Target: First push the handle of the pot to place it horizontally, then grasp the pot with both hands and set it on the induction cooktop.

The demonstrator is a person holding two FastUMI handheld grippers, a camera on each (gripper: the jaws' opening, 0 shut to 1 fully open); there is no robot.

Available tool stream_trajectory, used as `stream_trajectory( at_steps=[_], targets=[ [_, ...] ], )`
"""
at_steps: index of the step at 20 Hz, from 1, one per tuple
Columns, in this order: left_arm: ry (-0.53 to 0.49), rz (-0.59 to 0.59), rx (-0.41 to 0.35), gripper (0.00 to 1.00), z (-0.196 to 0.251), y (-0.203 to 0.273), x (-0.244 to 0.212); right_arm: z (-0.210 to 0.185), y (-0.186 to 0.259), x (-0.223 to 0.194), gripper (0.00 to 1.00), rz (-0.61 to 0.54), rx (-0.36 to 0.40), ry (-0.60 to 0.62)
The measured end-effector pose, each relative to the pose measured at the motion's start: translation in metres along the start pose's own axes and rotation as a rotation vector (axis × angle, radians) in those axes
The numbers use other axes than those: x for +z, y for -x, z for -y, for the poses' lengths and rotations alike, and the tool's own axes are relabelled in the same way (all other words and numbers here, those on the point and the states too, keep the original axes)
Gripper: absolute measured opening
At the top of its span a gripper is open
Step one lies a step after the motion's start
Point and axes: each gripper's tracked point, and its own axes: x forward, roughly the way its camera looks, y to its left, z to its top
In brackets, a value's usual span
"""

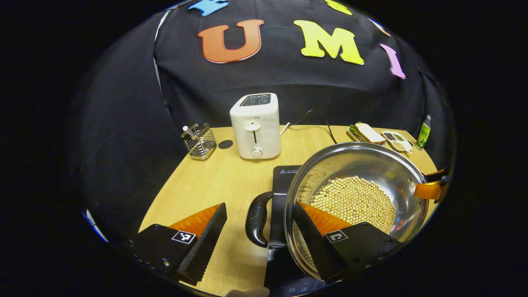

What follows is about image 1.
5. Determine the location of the stainless steel pot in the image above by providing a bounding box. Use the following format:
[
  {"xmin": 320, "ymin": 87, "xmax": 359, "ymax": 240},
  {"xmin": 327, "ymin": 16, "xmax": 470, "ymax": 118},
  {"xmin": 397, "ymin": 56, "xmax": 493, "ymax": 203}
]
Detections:
[{"xmin": 245, "ymin": 142, "xmax": 430, "ymax": 282}]

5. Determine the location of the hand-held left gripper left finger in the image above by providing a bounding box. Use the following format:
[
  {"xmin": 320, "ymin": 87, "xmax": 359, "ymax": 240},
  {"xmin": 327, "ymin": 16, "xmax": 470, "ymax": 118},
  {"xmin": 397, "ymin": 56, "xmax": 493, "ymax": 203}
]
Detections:
[{"xmin": 122, "ymin": 202, "xmax": 228, "ymax": 286}]

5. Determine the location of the sandwich with lettuce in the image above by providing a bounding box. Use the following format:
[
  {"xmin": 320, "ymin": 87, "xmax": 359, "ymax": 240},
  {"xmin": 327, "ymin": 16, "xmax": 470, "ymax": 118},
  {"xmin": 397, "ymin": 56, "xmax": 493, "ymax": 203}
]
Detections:
[{"xmin": 350, "ymin": 122, "xmax": 387, "ymax": 145}]

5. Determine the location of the pile of soybeans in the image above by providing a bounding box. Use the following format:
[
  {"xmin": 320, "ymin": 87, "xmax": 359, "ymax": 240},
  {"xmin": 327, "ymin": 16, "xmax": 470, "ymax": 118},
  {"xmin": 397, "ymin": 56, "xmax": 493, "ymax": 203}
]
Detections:
[{"xmin": 310, "ymin": 176, "xmax": 397, "ymax": 235}]

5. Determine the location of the black induction cooktop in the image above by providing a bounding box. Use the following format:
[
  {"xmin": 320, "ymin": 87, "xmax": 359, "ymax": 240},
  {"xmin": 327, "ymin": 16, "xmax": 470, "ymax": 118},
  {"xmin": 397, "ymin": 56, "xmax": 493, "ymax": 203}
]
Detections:
[{"xmin": 263, "ymin": 165, "xmax": 330, "ymax": 297}]

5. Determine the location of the green label drink bottle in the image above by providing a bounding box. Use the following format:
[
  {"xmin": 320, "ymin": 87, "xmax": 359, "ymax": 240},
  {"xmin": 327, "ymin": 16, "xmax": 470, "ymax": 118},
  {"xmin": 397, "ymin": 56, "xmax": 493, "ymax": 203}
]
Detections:
[{"xmin": 416, "ymin": 115, "xmax": 432, "ymax": 150}]

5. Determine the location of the pale green sandwich plate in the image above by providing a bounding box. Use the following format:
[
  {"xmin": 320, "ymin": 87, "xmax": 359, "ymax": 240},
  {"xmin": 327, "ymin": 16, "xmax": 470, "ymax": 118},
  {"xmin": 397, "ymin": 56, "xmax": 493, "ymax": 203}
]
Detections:
[{"xmin": 346, "ymin": 123, "xmax": 389, "ymax": 146}]

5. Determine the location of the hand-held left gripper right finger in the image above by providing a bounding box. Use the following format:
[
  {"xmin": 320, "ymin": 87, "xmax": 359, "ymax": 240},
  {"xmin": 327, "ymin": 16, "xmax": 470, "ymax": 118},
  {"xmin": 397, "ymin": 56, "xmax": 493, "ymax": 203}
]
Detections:
[{"xmin": 293, "ymin": 201, "xmax": 401, "ymax": 285}]

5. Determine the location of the black power cable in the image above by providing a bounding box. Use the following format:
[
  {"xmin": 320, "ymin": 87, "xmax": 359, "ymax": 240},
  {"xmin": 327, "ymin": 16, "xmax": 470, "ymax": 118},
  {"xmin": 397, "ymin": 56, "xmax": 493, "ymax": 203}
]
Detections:
[{"xmin": 288, "ymin": 108, "xmax": 338, "ymax": 145}]

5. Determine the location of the white divided dish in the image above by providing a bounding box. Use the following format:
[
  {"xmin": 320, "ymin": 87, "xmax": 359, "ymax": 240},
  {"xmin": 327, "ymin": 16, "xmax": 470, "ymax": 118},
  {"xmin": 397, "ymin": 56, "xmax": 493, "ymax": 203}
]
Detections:
[{"xmin": 382, "ymin": 130, "xmax": 414, "ymax": 153}]

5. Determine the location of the white toaster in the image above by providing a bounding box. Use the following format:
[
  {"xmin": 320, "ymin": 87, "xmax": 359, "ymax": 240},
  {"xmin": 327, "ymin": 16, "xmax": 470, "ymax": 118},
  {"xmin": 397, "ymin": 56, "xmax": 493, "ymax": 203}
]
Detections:
[{"xmin": 229, "ymin": 93, "xmax": 282, "ymax": 160}]

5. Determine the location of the wire utensil holder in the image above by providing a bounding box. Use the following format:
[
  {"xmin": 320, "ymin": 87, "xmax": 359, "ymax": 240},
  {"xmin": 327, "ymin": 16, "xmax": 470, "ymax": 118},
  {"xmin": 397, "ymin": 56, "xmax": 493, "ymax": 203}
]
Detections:
[{"xmin": 181, "ymin": 123, "xmax": 217, "ymax": 161}]

